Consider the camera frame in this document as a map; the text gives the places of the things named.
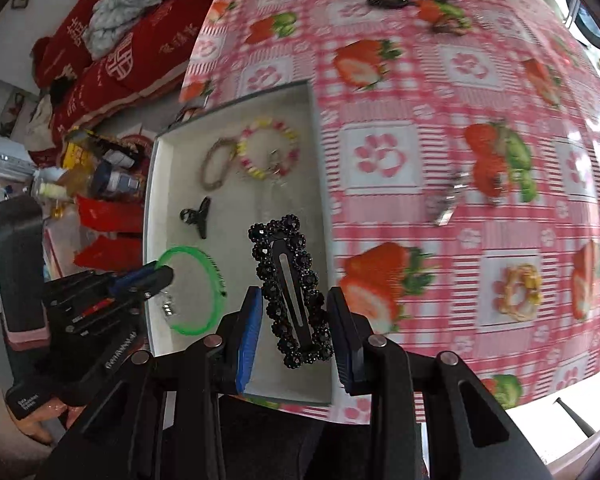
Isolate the white tray box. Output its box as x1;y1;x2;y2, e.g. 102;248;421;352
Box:
142;80;333;408

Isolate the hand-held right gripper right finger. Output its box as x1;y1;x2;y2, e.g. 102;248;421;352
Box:
326;286;554;480

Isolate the grey knitted cloth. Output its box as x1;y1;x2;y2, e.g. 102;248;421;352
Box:
84;0;183;61

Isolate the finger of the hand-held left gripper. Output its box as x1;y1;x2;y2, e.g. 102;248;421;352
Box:
46;261;158;307
64;266;176;337

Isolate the red packet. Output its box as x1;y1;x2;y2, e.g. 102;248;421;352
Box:
72;237;143;271
75;195;146;233

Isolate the black beaded hair clip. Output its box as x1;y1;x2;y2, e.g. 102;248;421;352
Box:
247;214;336;371

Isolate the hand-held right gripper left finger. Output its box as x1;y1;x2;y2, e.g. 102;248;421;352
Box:
35;285;266;480

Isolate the small black claw clip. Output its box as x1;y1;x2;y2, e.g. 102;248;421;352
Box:
179;196;213;240

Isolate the red printed blanket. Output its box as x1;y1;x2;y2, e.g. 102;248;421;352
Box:
32;0;261;146

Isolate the person's left hand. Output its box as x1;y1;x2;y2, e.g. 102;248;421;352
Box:
17;400;84;444

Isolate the yellow hair tie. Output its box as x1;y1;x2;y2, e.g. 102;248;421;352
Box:
497;264;543;322

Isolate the clear yellow bottle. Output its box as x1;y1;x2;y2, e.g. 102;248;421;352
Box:
32;167;91;202

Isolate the brown beaded bracelet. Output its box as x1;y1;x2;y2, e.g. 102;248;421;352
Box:
201;137;238;192

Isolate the green bracelet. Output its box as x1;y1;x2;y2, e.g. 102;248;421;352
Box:
152;245;228;336

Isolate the pink strawberry tablecloth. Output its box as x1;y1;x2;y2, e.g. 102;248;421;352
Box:
177;0;600;426

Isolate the colourful bead bracelet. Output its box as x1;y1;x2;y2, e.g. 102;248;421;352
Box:
236;117;301;181

